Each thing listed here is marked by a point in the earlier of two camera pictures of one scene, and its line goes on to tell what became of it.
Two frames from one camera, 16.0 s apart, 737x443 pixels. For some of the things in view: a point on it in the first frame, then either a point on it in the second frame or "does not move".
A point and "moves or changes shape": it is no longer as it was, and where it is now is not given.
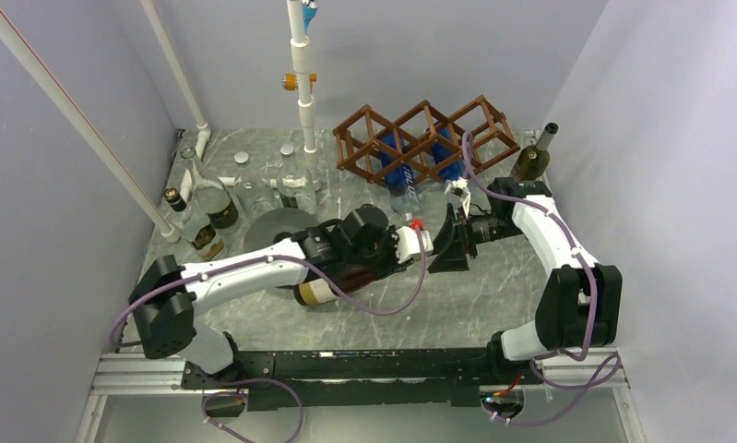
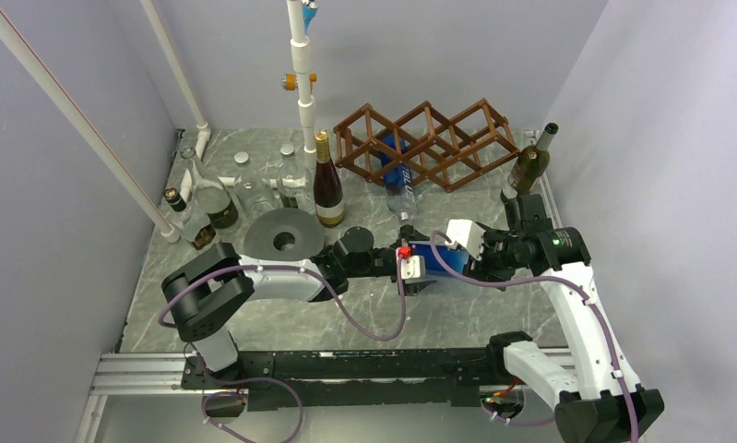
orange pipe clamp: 291,81 does not move
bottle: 204,239 does not move
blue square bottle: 442,150 moves or changes shape
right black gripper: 450,246 → 483,269
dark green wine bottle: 533,160 does not move
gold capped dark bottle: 331,287 moves or changes shape
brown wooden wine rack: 369,144 does not move
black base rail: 366,378 does not move
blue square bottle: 400,181 does not move
